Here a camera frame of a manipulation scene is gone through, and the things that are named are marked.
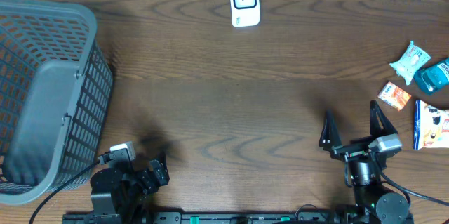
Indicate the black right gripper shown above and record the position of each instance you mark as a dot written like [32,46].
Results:
[359,148]

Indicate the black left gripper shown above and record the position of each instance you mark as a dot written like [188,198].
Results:
[151,184]

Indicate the orange Kleenex tissue pack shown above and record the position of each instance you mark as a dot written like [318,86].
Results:
[394,96]

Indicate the yellow snack bag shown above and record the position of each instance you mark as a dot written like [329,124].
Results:
[431,126]

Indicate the small teal liquid bottle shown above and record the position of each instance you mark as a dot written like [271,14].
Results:
[434,78]

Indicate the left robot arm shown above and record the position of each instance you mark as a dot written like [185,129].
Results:
[118,191]

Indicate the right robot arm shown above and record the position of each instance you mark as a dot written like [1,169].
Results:
[364,161]

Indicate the white barcode scanner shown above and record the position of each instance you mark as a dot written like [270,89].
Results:
[245,13]

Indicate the mint green wipes pack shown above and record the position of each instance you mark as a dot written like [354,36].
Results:
[410,62]

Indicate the dark grey plastic basket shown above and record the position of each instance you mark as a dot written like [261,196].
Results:
[55,90]

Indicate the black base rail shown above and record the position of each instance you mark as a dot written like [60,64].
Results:
[304,216]

